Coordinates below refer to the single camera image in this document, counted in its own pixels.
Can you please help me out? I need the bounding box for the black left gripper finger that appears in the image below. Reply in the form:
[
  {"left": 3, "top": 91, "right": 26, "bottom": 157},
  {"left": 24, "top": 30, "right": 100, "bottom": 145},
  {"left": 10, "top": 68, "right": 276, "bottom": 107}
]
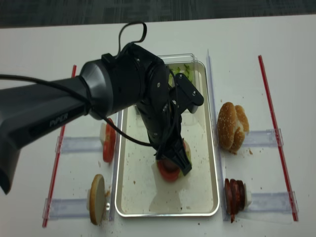
[{"left": 170, "top": 139, "right": 192, "bottom": 176}]

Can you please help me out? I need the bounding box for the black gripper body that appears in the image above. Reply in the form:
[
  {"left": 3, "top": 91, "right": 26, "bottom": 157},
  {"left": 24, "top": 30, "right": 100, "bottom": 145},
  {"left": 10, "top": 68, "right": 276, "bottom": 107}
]
[{"left": 137, "top": 83, "right": 182, "bottom": 160}]

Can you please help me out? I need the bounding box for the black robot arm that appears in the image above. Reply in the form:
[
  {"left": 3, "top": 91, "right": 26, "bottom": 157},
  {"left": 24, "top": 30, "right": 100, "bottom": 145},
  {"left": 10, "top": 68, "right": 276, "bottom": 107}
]
[{"left": 0, "top": 43, "right": 192, "bottom": 194}]

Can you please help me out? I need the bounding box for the green lettuce in container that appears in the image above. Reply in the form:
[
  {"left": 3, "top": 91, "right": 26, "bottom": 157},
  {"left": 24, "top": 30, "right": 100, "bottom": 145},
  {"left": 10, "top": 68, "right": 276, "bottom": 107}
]
[{"left": 168, "top": 63, "right": 195, "bottom": 84}]

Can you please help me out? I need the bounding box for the white pusher block tomato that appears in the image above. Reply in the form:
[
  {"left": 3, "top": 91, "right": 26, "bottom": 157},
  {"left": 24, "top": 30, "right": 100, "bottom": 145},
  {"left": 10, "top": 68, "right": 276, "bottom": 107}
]
[{"left": 99, "top": 123, "right": 106, "bottom": 145}]

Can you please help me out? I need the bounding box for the tomato slices stack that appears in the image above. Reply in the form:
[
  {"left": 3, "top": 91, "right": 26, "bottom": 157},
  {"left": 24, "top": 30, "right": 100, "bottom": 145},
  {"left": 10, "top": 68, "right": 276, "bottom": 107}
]
[{"left": 103, "top": 123, "right": 116, "bottom": 163}]

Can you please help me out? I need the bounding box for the sliced sausage stack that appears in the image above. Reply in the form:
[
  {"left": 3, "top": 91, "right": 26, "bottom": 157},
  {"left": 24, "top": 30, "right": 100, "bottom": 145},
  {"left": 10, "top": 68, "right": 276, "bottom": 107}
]
[{"left": 224, "top": 178, "right": 246, "bottom": 223}]

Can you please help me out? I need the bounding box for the sausage slice on bun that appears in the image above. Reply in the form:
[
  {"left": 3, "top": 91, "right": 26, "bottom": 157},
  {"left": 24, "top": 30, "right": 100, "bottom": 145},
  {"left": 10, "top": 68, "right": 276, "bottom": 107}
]
[{"left": 162, "top": 159, "right": 179, "bottom": 172}]

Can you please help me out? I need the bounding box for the left long clear divider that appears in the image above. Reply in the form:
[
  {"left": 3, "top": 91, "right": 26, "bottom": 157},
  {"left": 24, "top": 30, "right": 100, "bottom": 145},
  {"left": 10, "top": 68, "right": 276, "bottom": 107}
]
[{"left": 108, "top": 108, "right": 124, "bottom": 222}]

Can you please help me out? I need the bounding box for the white metal tray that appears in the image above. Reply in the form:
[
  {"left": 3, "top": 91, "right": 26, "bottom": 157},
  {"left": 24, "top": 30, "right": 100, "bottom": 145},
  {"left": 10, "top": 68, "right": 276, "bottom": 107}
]
[{"left": 115, "top": 61, "right": 220, "bottom": 217}]

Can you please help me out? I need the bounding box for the clear plastic salad container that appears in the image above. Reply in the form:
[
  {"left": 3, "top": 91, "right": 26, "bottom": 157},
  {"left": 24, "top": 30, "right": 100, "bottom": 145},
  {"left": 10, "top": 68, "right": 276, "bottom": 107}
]
[{"left": 159, "top": 53, "right": 199, "bottom": 126}]

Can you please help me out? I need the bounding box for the rear sesame bun top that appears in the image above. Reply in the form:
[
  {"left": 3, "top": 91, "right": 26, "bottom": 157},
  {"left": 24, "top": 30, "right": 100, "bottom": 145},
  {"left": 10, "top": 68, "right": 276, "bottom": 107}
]
[{"left": 217, "top": 102, "right": 237, "bottom": 150}]

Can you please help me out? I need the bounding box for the sesame bun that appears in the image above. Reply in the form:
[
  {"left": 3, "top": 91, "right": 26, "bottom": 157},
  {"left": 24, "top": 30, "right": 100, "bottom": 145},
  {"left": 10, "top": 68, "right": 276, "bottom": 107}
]
[
  {"left": 230, "top": 105, "right": 249, "bottom": 154},
  {"left": 217, "top": 102, "right": 237, "bottom": 150}
]

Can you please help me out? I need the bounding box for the front sesame bun top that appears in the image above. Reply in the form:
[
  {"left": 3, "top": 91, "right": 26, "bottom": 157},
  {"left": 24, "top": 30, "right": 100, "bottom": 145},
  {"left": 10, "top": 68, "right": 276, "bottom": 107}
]
[{"left": 230, "top": 105, "right": 249, "bottom": 154}]

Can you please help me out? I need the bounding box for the white pusher block sausage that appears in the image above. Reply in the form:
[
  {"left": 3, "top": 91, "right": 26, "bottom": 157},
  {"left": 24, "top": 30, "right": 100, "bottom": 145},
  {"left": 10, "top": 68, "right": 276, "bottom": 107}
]
[{"left": 243, "top": 183, "right": 252, "bottom": 210}]

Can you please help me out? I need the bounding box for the bun bottom standing left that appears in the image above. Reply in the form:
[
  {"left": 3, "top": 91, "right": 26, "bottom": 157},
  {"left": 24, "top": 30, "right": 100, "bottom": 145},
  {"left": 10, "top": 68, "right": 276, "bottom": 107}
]
[{"left": 89, "top": 174, "right": 105, "bottom": 225}]

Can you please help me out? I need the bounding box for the left red strip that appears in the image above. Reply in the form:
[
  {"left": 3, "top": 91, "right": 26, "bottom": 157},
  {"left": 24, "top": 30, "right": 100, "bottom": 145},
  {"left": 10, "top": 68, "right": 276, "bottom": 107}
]
[{"left": 41, "top": 64, "right": 77, "bottom": 228}]

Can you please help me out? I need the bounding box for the red strip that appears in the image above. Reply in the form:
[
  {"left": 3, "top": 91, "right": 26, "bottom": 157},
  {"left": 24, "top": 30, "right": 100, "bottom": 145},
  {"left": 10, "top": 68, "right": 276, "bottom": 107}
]
[
  {"left": 41, "top": 64, "right": 77, "bottom": 228},
  {"left": 258, "top": 55, "right": 299, "bottom": 222}
]

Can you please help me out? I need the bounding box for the right red strip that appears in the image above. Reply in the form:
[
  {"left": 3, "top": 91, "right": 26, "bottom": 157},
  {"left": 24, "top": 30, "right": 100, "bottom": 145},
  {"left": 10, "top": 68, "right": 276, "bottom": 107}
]
[{"left": 258, "top": 55, "right": 299, "bottom": 222}]

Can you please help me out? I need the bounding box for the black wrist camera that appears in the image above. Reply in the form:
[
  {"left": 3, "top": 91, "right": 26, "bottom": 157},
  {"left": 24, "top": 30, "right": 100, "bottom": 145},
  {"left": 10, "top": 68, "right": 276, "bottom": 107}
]
[{"left": 169, "top": 73, "right": 204, "bottom": 114}]

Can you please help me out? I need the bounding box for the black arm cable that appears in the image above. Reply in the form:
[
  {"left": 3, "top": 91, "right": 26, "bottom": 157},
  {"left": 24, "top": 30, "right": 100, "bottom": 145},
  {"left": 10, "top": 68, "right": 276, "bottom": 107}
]
[{"left": 0, "top": 21, "right": 183, "bottom": 161}]

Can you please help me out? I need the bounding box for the upper right clear rail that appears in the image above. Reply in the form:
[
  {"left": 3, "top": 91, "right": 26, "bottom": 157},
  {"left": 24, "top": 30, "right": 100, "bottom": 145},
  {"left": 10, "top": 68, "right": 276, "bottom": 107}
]
[{"left": 242, "top": 129, "right": 283, "bottom": 147}]

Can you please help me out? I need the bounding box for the clear rail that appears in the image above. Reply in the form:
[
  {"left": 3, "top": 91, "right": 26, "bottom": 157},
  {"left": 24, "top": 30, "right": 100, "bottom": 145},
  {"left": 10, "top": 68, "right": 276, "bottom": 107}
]
[
  {"left": 55, "top": 136, "right": 103, "bottom": 154},
  {"left": 242, "top": 129, "right": 283, "bottom": 147},
  {"left": 246, "top": 192, "right": 299, "bottom": 214},
  {"left": 42, "top": 198, "right": 89, "bottom": 219}
]

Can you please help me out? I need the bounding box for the upper left clear rail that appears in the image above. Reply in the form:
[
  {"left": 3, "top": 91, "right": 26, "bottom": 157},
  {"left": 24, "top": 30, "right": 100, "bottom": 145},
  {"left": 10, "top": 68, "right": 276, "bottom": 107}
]
[{"left": 55, "top": 136, "right": 103, "bottom": 154}]

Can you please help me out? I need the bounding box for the lower right clear rail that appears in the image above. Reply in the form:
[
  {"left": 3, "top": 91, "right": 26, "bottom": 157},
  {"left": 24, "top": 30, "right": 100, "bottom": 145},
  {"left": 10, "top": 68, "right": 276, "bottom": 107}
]
[{"left": 246, "top": 192, "right": 299, "bottom": 214}]

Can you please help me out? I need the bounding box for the lower left clear rail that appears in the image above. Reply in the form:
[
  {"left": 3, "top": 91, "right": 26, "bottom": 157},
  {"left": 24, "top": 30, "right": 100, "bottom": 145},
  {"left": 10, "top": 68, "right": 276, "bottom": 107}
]
[{"left": 42, "top": 198, "right": 89, "bottom": 219}]

